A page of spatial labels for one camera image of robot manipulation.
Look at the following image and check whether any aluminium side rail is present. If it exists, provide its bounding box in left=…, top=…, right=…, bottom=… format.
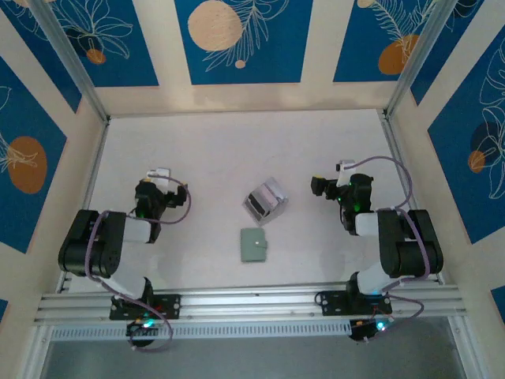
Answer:
left=56, top=118, right=110, bottom=294
left=377, top=110, right=446, bottom=285

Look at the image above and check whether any aluminium frame post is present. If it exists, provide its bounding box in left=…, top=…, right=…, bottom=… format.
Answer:
left=383, top=0, right=466, bottom=119
left=26, top=0, right=112, bottom=124

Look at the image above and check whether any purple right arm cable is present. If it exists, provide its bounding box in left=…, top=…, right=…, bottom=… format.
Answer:
left=342, top=156, right=431, bottom=343

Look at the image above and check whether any white slotted cable duct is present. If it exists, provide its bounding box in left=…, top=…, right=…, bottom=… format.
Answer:
left=49, top=318, right=354, bottom=343

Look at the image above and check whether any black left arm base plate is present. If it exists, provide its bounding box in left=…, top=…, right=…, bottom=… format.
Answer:
left=109, top=293, right=183, bottom=321

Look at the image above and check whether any green card holder wallet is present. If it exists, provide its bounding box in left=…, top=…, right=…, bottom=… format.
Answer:
left=240, top=227, right=269, bottom=263

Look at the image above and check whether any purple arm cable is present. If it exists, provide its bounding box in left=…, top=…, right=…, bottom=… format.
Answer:
left=84, top=177, right=193, bottom=353
left=342, top=156, right=431, bottom=343

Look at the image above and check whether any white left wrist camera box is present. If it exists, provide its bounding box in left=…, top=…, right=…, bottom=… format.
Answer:
left=146, top=167, right=172, bottom=182

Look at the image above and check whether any black controller board with LED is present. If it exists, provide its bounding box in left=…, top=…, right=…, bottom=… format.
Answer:
left=349, top=317, right=396, bottom=343
left=125, top=317, right=162, bottom=341

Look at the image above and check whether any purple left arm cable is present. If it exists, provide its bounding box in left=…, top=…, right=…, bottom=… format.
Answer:
left=84, top=177, right=193, bottom=353

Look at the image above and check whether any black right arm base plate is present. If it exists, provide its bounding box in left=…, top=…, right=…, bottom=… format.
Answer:
left=316, top=289, right=395, bottom=317

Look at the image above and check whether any long aluminium frame rail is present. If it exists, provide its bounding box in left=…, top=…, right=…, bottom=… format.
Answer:
left=33, top=280, right=469, bottom=328

